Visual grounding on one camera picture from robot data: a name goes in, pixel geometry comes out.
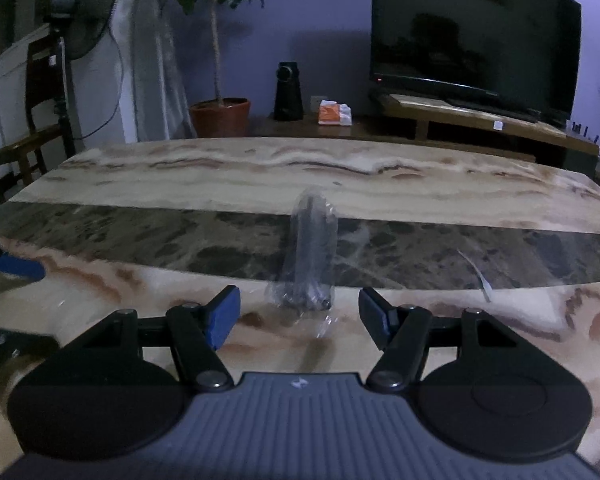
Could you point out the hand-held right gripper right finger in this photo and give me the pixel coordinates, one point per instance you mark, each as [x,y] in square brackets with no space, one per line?
[377,317]

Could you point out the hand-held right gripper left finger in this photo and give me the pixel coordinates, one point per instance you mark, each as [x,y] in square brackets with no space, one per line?
[222,317]

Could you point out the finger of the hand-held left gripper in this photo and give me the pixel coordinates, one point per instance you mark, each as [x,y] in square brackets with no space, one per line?
[20,267]

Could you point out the white plastic strip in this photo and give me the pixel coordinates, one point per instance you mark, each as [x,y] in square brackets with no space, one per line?
[480,280]

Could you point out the wooden chair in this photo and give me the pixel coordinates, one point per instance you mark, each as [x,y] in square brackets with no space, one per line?
[40,100]

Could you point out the low wooden cabinet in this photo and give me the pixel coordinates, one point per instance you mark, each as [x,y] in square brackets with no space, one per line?
[380,132]

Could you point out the terracotta plant pot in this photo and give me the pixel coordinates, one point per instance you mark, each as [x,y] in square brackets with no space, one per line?
[220,117]

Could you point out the orange tissue pack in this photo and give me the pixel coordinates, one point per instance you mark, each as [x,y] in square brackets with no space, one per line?
[335,112]

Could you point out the wooden television stand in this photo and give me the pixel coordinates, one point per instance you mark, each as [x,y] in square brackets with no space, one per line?
[480,115]

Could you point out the black speaker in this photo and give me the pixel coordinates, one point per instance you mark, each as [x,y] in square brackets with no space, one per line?
[287,92]

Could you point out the sheer curtain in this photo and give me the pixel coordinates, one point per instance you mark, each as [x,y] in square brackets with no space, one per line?
[160,70]

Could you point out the black standing fan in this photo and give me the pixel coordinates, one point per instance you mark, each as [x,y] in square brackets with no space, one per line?
[87,5]

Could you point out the flat screen television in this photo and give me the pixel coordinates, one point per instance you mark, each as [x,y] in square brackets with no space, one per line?
[475,35]

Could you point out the wall socket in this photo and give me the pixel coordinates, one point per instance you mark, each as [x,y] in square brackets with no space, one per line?
[319,101]

